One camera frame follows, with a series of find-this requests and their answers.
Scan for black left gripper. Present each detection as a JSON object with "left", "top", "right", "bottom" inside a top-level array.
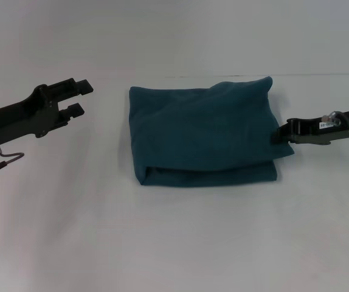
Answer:
[{"left": 0, "top": 78, "right": 95, "bottom": 147}]

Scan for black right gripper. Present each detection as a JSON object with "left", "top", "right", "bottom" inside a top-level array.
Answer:
[{"left": 271, "top": 110, "right": 349, "bottom": 147}]

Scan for blue short-sleeved shirt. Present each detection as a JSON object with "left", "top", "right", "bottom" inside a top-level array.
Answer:
[{"left": 128, "top": 75, "right": 295, "bottom": 187}]

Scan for silver right arm cable plug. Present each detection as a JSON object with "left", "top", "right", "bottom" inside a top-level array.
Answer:
[{"left": 321, "top": 110, "right": 342, "bottom": 127}]

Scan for dark left arm cable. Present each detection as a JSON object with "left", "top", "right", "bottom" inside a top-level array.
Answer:
[{"left": 0, "top": 145, "right": 26, "bottom": 184}]

